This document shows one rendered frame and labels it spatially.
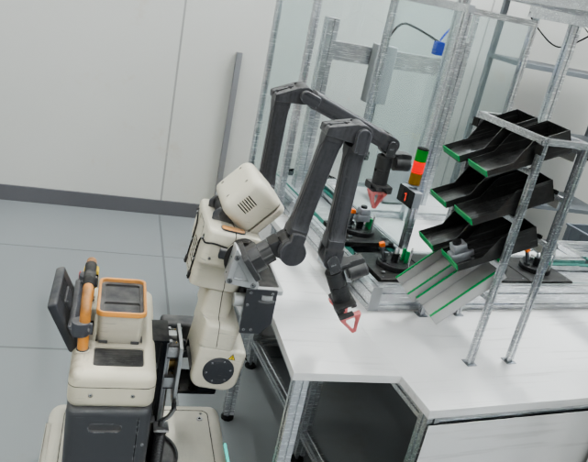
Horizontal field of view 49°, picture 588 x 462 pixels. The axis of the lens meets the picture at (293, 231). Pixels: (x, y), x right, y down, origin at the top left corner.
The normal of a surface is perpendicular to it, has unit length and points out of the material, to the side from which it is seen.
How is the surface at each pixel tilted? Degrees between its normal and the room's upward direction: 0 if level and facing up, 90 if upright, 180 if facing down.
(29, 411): 0
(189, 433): 0
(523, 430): 90
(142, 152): 90
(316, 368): 0
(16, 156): 90
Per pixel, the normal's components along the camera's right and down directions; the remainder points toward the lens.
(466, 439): 0.34, 0.40
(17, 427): 0.19, -0.91
